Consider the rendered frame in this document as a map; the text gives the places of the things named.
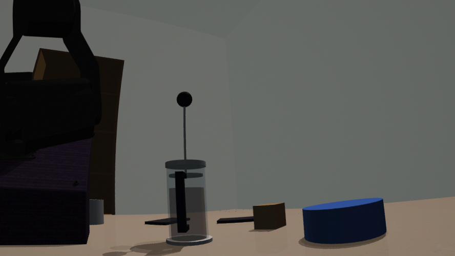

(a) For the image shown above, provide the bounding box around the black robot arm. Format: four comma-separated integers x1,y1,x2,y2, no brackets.
0,0,102,160

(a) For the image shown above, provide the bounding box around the glass french press with black plunger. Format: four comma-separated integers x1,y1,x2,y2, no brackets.
165,91,213,246

